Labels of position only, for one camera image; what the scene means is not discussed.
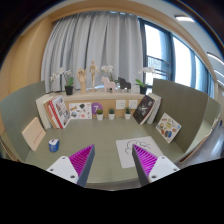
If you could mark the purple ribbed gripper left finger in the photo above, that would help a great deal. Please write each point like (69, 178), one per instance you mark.
(75, 168)

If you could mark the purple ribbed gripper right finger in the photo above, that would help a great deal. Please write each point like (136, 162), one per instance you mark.
(151, 168)

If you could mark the blue and white small box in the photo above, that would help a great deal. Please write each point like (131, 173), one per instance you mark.
(53, 145)

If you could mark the colourful sticker card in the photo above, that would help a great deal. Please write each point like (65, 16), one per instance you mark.
(168, 127)

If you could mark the beige leaning board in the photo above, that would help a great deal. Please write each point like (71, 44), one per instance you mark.
(33, 134)

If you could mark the red and white magazine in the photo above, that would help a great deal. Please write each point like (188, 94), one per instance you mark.
(60, 111)

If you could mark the white sticker card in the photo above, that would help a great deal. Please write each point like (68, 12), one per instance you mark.
(80, 110)

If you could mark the white leaning book stack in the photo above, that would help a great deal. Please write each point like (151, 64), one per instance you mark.
(42, 107)

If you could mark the small potted plant left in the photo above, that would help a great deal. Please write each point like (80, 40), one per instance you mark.
(99, 114)

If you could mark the small potted plant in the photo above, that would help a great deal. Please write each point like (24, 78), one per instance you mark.
(127, 113)
(111, 114)
(99, 114)

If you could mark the small potted plant right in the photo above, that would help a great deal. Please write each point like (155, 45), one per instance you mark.
(127, 113)

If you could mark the black leaning book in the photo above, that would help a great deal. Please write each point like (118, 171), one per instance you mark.
(144, 109)

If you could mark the small potted plant middle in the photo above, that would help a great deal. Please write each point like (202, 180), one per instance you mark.
(111, 114)

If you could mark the purple round number sign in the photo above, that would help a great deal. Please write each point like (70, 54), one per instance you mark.
(95, 107)

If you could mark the white book behind black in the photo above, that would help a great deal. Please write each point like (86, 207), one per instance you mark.
(155, 107)

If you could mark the green desk partition panel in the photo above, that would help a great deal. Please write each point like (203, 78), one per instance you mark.
(194, 110)

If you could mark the white orchid black pot right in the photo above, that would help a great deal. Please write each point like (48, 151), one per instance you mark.
(142, 85)

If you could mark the white orchid black pot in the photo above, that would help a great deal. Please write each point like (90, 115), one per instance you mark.
(69, 80)
(142, 85)

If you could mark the white orchid black pot left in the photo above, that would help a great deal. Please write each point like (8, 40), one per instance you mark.
(69, 80)

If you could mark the black horse figurine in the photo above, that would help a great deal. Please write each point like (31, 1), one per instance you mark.
(124, 84)

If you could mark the pink horse figurine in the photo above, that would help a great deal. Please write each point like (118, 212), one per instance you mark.
(108, 84)

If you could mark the wooden hand model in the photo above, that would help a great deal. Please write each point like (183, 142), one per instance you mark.
(81, 76)

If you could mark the wooden mannequin figure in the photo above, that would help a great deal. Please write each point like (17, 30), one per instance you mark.
(93, 70)

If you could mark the white orchid behind horses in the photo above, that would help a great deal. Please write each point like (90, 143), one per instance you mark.
(109, 69)

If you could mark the grey curtain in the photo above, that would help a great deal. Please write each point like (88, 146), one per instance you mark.
(100, 38)

